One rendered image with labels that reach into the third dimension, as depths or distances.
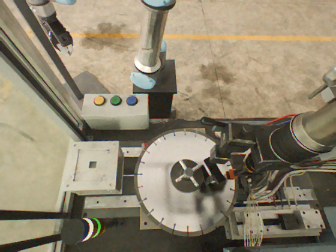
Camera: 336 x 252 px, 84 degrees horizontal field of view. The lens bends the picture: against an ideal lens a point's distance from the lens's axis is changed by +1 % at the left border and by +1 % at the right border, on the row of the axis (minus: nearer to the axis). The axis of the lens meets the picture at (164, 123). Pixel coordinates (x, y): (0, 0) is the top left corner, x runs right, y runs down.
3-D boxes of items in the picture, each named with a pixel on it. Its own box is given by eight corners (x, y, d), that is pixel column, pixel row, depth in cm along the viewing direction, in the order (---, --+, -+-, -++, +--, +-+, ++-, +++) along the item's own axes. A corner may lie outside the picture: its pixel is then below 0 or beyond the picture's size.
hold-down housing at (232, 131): (206, 164, 52) (234, 137, 34) (207, 148, 55) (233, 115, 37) (226, 167, 52) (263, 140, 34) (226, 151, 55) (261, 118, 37)
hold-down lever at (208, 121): (201, 144, 42) (204, 140, 40) (198, 120, 45) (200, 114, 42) (235, 143, 43) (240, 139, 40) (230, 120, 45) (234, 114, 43)
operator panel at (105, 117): (91, 130, 91) (80, 115, 77) (94, 110, 95) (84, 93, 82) (149, 129, 92) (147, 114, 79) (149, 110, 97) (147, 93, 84)
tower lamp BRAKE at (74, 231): (65, 243, 38) (58, 245, 35) (69, 218, 40) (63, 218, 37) (87, 242, 38) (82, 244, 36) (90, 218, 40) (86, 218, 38)
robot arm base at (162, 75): (141, 65, 111) (140, 51, 102) (167, 65, 112) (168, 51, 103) (141, 84, 104) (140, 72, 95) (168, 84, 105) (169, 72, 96)
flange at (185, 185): (196, 156, 66) (197, 154, 64) (207, 188, 61) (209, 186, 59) (166, 164, 64) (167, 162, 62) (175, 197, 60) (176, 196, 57)
